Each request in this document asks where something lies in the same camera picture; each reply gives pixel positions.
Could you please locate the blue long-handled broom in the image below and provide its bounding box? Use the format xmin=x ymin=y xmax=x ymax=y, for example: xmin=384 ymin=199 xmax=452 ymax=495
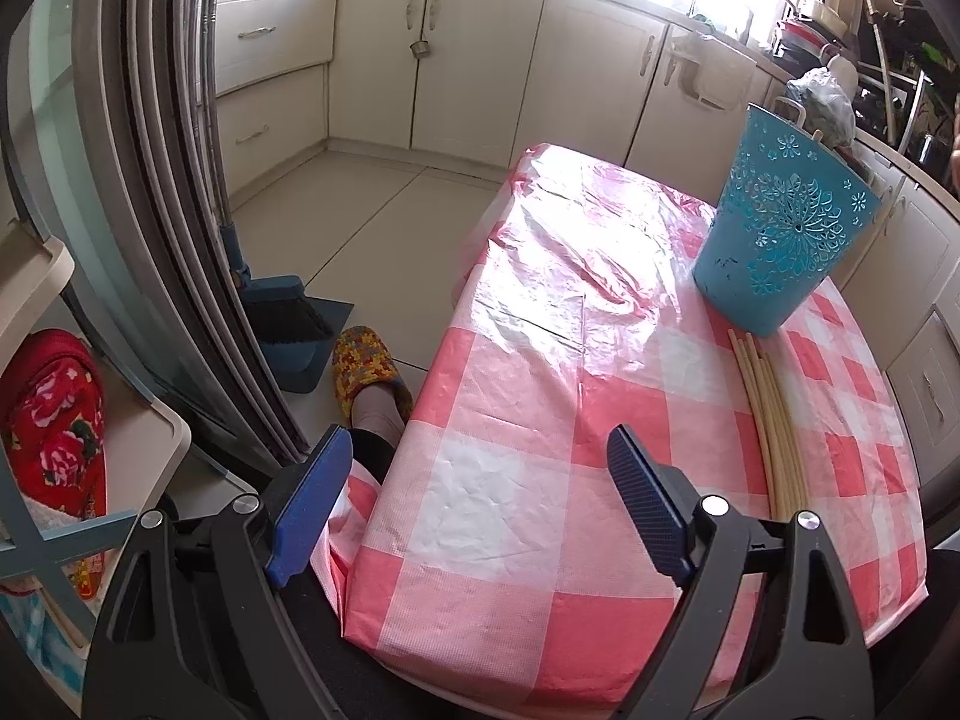
xmin=196 ymin=0 xmax=337 ymax=347

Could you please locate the dark blue dustpan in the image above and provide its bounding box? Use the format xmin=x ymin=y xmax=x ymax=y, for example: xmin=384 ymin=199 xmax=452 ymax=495
xmin=240 ymin=276 xmax=355 ymax=395

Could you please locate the beige and blue shelf rack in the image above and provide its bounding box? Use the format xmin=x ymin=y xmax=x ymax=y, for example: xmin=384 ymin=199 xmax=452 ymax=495
xmin=0 ymin=232 xmax=193 ymax=695

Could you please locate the blue perforated plastic basket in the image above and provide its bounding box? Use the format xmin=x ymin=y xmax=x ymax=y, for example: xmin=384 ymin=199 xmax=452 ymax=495
xmin=691 ymin=105 xmax=886 ymax=338

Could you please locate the cream two-drawer cabinet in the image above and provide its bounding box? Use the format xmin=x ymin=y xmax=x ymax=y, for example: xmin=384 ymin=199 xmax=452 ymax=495
xmin=212 ymin=0 xmax=338 ymax=200

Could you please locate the pink checkered plastic tablecloth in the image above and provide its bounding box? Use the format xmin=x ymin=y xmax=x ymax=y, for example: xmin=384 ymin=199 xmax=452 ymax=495
xmin=311 ymin=142 xmax=927 ymax=700

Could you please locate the person's leg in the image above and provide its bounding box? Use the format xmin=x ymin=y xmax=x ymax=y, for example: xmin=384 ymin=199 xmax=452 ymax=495
xmin=348 ymin=382 xmax=412 ymax=482

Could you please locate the cream cabinet with drawers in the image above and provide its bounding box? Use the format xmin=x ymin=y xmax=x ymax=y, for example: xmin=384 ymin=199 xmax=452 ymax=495
xmin=840 ymin=139 xmax=960 ymax=488

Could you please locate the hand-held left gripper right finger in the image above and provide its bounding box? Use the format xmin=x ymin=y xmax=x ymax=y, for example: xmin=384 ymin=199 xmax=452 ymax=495
xmin=606 ymin=424 xmax=876 ymax=720

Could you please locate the cream door cabinet run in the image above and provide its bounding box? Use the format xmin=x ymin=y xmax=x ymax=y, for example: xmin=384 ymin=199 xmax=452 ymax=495
xmin=328 ymin=0 xmax=792 ymax=175

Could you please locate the bunch of wooden chopsticks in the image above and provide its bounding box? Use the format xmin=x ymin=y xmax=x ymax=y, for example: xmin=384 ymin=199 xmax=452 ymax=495
xmin=726 ymin=328 xmax=809 ymax=522

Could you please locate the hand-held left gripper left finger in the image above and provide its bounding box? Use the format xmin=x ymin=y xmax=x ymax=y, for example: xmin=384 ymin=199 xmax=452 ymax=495
xmin=82 ymin=424 xmax=353 ymax=720

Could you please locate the plastic bag of greens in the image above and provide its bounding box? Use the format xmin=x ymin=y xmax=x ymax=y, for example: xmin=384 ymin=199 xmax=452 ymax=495
xmin=786 ymin=64 xmax=857 ymax=145

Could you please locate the white door-hung bin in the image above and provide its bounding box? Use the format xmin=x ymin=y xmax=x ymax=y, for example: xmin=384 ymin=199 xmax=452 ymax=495
xmin=670 ymin=32 xmax=741 ymax=111

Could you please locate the colourful crochet slipper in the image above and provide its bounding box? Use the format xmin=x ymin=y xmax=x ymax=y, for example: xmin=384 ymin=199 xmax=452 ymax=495
xmin=331 ymin=325 xmax=413 ymax=436

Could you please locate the sliding glass door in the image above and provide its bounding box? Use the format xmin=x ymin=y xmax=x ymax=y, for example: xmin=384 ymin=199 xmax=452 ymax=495
xmin=0 ymin=0 xmax=310 ymax=470

